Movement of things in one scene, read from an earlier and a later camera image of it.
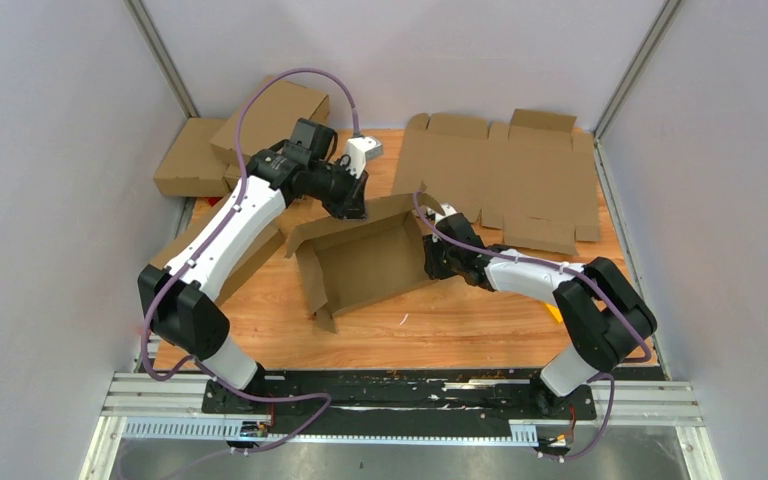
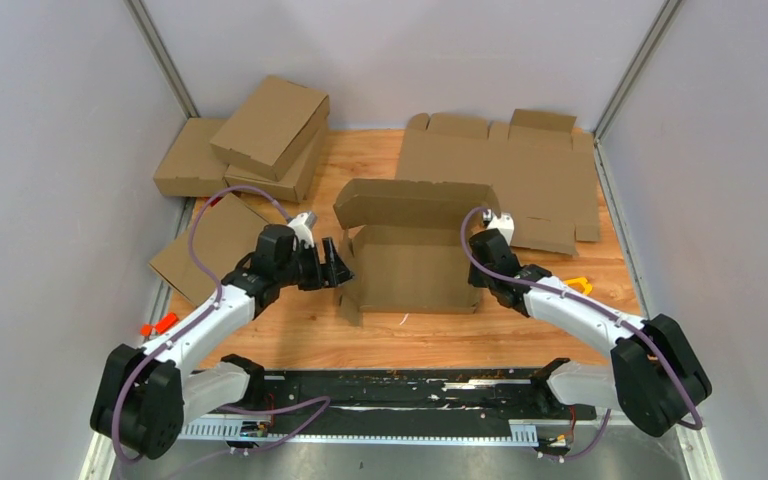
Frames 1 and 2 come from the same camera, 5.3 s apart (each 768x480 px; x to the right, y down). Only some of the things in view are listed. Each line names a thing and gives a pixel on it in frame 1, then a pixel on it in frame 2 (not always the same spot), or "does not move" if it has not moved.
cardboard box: (270, 118) does not move
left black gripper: (352, 204) to (335, 271)
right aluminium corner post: (631, 81) does not move
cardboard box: (192, 167) does not move
